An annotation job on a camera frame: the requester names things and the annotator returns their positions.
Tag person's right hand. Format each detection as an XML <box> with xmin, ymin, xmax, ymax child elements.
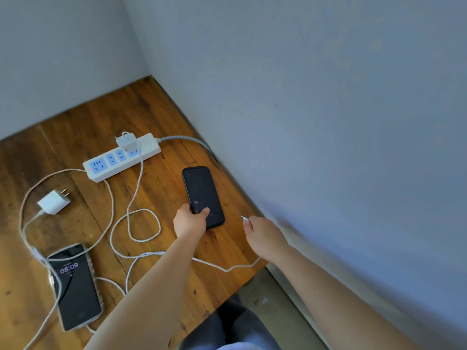
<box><xmin>242</xmin><ymin>215</ymin><xmax>291</xmax><ymax>265</ymax></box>

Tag person's left hand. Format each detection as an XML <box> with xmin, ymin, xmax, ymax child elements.
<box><xmin>173</xmin><ymin>203</ymin><xmax>211</xmax><ymax>248</ymax></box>

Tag black smartphone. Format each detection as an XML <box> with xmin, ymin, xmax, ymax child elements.
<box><xmin>181</xmin><ymin>166</ymin><xmax>226</xmax><ymax>230</ymax></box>

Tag white charger with cable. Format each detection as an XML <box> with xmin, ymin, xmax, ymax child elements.
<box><xmin>20</xmin><ymin>168</ymin><xmax>126</xmax><ymax>350</ymax></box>
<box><xmin>109</xmin><ymin>131</ymin><xmax>263</xmax><ymax>294</ymax></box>

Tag white power strip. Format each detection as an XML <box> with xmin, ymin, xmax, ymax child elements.
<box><xmin>82</xmin><ymin>133</ymin><xmax>162</xmax><ymax>183</ymax></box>

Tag smartphone with clear case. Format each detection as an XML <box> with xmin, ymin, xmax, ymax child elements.
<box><xmin>46</xmin><ymin>243</ymin><xmax>104</xmax><ymax>332</ymax></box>

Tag person's right forearm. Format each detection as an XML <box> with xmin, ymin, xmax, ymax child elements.
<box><xmin>269</xmin><ymin>244</ymin><xmax>420</xmax><ymax>350</ymax></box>

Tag person's left forearm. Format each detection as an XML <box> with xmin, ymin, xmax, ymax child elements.
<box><xmin>84</xmin><ymin>235</ymin><xmax>205</xmax><ymax>350</ymax></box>

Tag grey trousers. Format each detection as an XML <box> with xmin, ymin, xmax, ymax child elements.
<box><xmin>179</xmin><ymin>293</ymin><xmax>282</xmax><ymax>350</ymax></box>

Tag white shirt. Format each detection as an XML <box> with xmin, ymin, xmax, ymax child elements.
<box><xmin>217</xmin><ymin>342</ymin><xmax>263</xmax><ymax>350</ymax></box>

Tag wooden folding table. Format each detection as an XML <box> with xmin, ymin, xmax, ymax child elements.
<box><xmin>0</xmin><ymin>75</ymin><xmax>269</xmax><ymax>350</ymax></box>

